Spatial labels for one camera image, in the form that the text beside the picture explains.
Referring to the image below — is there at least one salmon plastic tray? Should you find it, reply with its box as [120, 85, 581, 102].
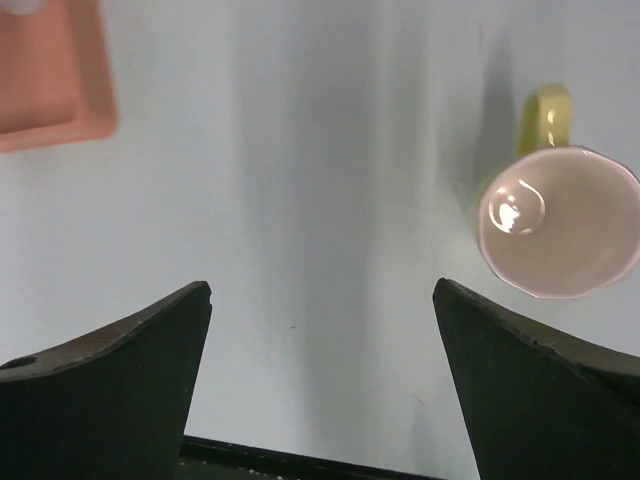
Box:
[1, 1, 118, 153]

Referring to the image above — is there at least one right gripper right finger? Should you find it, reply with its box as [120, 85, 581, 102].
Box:
[433, 278, 639, 479]

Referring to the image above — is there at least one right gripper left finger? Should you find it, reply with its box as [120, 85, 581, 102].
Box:
[1, 281, 212, 479]

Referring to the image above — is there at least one yellow faceted mug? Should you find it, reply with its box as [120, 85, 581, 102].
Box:
[474, 83, 639, 300]

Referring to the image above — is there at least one clear glass mug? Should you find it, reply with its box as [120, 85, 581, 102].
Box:
[1, 0, 47, 16]

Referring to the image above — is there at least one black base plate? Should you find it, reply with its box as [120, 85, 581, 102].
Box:
[174, 436, 432, 480]

